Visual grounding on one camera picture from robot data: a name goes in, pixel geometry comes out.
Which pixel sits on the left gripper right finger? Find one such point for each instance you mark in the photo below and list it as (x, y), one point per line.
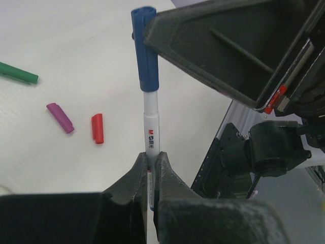
(182, 216)

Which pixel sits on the green pen cap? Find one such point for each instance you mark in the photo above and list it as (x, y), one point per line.
(18, 74)

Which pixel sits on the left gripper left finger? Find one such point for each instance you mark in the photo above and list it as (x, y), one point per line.
(115, 215)

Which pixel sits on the blue whiteboard marker pen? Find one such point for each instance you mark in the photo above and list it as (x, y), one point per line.
(152, 139)

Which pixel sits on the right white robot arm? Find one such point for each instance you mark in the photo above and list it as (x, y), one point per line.
(255, 144)

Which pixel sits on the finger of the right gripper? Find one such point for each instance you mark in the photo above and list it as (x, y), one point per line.
(237, 48)

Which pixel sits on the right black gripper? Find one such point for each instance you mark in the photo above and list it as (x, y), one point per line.
(304, 68)

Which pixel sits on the blue pen cap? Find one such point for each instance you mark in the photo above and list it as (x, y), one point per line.
(147, 59)

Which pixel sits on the purple pen cap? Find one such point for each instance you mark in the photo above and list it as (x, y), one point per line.
(60, 116)

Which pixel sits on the red pen cap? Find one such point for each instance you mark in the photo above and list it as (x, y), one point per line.
(97, 128)

